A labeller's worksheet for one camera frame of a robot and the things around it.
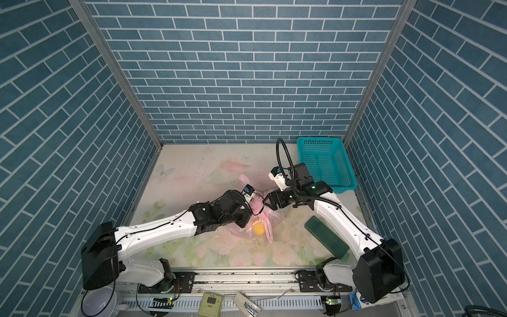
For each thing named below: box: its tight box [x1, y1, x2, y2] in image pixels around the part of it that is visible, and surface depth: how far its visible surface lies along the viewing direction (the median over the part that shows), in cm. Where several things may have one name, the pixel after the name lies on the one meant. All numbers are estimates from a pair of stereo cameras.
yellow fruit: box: [253, 221, 265, 235], surface depth 82 cm
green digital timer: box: [198, 291, 224, 317], surface depth 69 cm
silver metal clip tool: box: [233, 291, 263, 317], surface depth 69 cm
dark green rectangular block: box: [304, 215, 350, 259], surface depth 86 cm
